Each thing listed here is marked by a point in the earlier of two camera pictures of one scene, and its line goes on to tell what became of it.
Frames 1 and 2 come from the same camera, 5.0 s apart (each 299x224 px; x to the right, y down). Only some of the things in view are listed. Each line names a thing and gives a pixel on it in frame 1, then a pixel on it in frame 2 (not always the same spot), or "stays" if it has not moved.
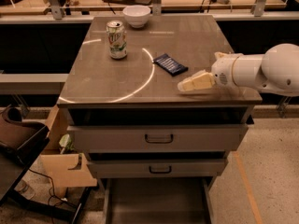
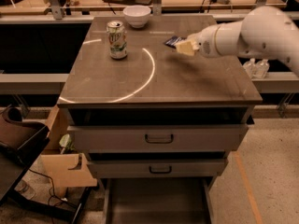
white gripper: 222,71 -> 206,42
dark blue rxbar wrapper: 170,64 -> 175,39
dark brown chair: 20,143 stays
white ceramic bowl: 137,15 stays
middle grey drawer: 195,168 stays
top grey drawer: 206,138 stays
